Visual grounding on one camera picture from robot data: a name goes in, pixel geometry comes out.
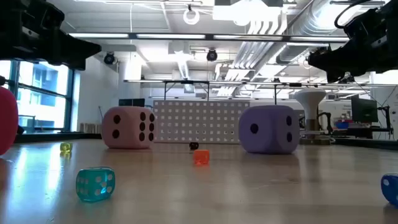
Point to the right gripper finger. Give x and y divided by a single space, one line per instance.
332 57
348 72

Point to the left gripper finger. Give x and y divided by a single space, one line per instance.
81 46
71 63

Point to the large pink foam die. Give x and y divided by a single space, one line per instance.
129 113

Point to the small yellow transparent die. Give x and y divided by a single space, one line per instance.
66 147

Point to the large red foam die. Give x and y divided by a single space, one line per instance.
7 121

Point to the large purple foam die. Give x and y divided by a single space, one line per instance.
270 140

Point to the small teal transparent die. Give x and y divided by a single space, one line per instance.
93 186

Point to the white perforated basket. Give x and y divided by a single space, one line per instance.
199 125

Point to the small black die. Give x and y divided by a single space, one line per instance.
193 146

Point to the small orange transparent die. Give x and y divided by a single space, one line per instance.
201 157

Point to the black ceiling spotlight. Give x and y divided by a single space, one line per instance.
212 55
109 58

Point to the black computer monitor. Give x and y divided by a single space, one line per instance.
363 110

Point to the large glass window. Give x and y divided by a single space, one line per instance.
43 93

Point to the white mushroom table lamp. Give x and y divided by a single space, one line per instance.
311 96

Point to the blue storage bin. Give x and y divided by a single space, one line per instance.
342 125

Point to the row of wooden blocks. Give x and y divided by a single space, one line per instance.
90 128

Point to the black background monitor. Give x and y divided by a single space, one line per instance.
132 102

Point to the long ceiling light strip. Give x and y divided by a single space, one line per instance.
171 36

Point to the small blue die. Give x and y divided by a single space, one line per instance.
391 189

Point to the ribbed silver ventilation duct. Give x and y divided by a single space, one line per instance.
311 18

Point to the black background rig frame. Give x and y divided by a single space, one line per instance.
186 82

